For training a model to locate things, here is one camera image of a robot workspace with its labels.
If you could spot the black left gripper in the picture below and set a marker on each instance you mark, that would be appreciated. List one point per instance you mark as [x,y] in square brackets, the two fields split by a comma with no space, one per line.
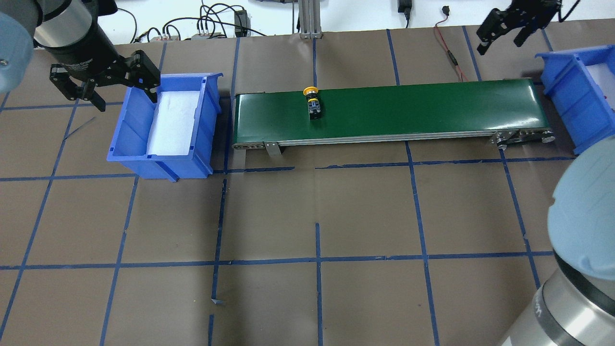
[82,54]

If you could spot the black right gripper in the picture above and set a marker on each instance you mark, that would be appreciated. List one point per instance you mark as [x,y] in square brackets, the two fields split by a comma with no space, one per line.
[528,10]

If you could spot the yellow push button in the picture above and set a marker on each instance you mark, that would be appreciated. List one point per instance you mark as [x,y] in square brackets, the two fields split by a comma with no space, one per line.
[314,107]

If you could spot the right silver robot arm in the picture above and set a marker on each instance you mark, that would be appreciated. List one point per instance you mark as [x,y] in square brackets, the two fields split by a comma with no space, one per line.
[575,305]

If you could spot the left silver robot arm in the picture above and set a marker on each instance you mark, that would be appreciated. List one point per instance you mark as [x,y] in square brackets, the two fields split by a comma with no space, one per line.
[70,32]

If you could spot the white foam pad far bin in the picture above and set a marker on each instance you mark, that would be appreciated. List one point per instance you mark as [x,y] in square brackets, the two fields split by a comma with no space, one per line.
[172,126]

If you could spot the green conveyor belt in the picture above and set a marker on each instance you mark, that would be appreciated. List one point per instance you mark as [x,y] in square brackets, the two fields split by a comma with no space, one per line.
[507,112]

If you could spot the near blue plastic bin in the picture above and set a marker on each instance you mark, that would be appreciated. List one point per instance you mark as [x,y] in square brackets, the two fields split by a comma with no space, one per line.
[577,98]

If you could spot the blue plastic bin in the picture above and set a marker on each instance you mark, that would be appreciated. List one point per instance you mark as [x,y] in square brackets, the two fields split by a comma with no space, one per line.
[577,98]
[129,143]

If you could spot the far blue plastic bin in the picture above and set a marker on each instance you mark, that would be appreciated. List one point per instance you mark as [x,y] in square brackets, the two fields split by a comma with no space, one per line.
[129,143]

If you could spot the white foam pad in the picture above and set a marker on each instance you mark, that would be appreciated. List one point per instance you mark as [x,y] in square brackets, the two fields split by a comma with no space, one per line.
[605,79]

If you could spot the black power adapter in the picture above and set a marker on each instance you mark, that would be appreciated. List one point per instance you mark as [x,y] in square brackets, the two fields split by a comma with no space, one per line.
[405,7]

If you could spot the aluminium frame post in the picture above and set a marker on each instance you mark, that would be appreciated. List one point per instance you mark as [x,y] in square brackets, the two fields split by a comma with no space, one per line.
[309,19]

